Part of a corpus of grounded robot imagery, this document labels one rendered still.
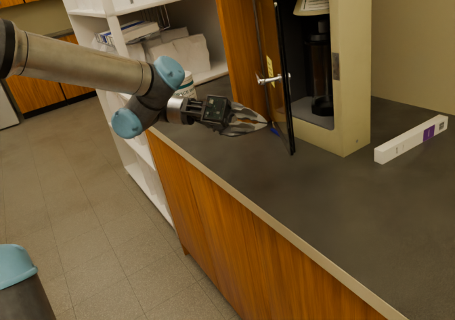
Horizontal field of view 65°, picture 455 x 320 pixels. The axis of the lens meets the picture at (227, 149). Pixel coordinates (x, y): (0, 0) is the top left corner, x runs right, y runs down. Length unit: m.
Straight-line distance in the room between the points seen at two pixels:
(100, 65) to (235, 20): 0.56
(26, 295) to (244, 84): 0.96
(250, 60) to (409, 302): 0.83
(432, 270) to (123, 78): 0.68
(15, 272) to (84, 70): 0.41
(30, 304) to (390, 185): 0.78
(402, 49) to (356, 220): 0.71
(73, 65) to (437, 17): 1.02
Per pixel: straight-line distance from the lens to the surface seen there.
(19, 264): 0.42
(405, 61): 1.38
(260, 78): 0.91
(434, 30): 1.30
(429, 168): 1.02
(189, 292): 2.03
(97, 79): 0.74
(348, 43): 0.95
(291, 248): 0.93
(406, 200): 0.90
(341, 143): 1.03
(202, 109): 0.89
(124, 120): 0.87
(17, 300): 0.40
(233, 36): 1.17
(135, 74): 0.77
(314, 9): 1.01
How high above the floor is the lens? 1.48
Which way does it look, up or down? 28 degrees down
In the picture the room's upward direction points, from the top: 12 degrees counter-clockwise
